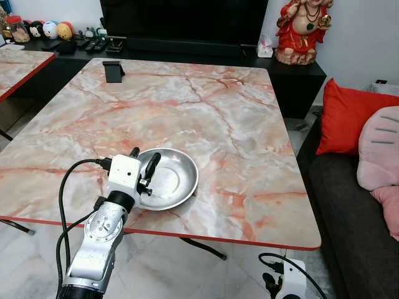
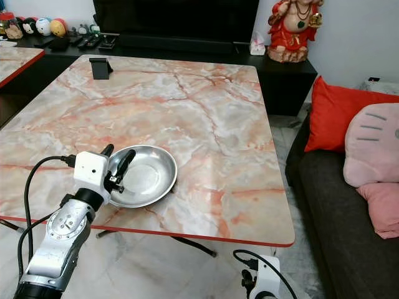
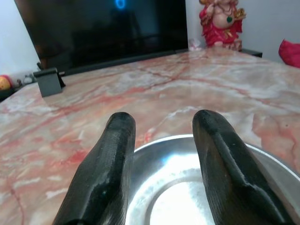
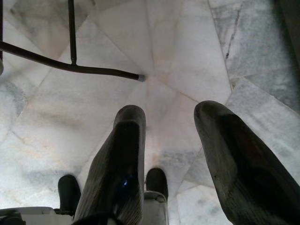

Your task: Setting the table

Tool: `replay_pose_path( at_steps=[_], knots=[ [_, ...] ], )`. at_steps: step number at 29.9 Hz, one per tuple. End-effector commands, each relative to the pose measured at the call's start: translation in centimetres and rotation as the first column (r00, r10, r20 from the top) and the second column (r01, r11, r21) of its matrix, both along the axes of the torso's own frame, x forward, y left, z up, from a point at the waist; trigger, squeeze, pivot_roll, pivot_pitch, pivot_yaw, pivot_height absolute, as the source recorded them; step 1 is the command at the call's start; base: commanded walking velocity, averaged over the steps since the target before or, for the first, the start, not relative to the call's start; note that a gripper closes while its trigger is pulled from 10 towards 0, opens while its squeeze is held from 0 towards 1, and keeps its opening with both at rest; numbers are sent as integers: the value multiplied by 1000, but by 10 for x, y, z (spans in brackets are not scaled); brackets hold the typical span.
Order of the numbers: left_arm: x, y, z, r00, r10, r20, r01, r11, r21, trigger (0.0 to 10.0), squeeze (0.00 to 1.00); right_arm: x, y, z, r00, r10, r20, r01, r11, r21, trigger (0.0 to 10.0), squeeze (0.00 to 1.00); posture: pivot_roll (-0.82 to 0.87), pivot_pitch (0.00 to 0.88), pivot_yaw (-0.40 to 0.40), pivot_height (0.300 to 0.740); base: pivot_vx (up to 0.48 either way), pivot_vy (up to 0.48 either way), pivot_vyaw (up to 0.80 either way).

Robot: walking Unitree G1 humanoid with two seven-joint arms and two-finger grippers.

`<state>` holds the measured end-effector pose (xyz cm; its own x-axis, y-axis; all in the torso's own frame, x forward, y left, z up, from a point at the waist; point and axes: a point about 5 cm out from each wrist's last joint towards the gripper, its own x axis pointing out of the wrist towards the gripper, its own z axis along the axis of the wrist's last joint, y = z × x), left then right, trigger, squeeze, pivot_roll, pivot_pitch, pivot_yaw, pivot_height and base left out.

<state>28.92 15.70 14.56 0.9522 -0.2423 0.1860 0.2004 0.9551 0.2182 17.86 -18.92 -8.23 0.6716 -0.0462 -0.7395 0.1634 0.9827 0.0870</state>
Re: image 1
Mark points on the marble pattern folding table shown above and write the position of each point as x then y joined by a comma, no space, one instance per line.
187,124
22,65

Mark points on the black phone stand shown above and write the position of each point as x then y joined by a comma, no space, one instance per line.
113,71

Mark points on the round shallow steel plate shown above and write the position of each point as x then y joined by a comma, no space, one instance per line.
171,180

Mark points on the white egg figurine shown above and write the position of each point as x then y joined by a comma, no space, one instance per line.
50,30

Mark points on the dark grey sofa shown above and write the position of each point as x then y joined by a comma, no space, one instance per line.
349,218

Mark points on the pink white tissue packet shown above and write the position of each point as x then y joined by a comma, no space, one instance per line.
265,47

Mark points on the black egg figurine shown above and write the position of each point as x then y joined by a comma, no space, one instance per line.
35,30

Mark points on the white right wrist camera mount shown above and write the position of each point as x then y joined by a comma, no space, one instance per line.
293,279

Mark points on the pink face cushion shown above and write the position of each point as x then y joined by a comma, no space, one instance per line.
380,149

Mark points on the orange egg figurine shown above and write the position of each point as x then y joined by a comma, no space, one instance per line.
65,31

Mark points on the black television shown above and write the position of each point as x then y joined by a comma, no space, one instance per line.
187,18

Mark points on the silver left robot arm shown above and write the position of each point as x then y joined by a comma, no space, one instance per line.
100,237

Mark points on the red lidded jar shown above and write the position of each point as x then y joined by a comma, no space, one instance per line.
15,30

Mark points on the red laughing Buddha statue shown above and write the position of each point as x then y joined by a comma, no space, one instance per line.
302,34

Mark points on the red pillow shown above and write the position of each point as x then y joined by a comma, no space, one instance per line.
346,118

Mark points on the plain pink pillow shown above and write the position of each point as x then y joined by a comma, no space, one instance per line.
389,208

